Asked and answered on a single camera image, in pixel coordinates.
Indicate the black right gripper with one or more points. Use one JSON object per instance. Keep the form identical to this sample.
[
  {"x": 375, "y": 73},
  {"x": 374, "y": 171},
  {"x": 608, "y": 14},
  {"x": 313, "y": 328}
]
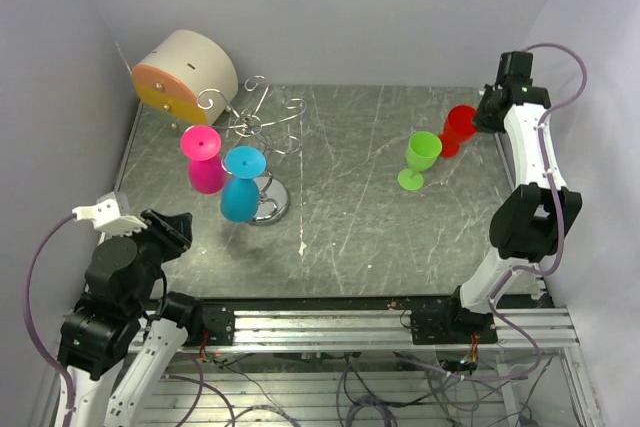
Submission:
[{"x": 481, "y": 121}]

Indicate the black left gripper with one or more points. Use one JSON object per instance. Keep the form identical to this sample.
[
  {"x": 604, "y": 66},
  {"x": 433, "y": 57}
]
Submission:
[{"x": 174, "y": 232}]

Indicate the red plastic wine glass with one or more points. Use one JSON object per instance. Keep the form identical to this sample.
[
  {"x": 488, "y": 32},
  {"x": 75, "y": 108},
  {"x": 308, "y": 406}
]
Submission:
[{"x": 457, "y": 129}]

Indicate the blue plastic wine glass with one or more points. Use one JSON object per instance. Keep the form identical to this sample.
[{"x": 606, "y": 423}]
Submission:
[{"x": 241, "y": 196}]

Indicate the green plastic wine glass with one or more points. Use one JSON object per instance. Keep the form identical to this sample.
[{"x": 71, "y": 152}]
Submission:
[{"x": 423, "y": 150}]

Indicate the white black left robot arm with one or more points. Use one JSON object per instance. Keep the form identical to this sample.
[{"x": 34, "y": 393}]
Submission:
[{"x": 97, "y": 389}]

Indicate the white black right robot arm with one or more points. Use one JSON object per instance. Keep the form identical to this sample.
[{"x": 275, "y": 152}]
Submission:
[{"x": 528, "y": 231}]

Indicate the pink plastic wine glass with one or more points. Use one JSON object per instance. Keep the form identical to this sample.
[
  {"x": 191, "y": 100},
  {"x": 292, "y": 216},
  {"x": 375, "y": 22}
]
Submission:
[{"x": 201, "y": 145}]

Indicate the beige round drawer box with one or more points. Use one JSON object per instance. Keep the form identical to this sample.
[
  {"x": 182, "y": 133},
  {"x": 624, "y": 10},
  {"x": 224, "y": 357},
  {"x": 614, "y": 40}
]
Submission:
[{"x": 187, "y": 76}]

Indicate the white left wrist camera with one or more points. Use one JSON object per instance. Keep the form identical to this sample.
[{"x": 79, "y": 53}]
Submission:
[{"x": 111, "y": 215}]

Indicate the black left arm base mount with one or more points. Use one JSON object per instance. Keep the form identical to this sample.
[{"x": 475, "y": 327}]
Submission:
[{"x": 218, "y": 324}]

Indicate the chrome wire wine glass rack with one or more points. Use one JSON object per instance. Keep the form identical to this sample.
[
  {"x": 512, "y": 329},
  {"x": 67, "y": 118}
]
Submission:
[{"x": 250, "y": 129}]

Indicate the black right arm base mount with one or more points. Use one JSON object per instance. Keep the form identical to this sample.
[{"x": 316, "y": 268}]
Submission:
[{"x": 449, "y": 327}]

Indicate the aluminium rail frame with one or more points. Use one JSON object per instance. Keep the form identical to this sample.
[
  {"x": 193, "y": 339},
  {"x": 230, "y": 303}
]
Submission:
[{"x": 270, "y": 331}]

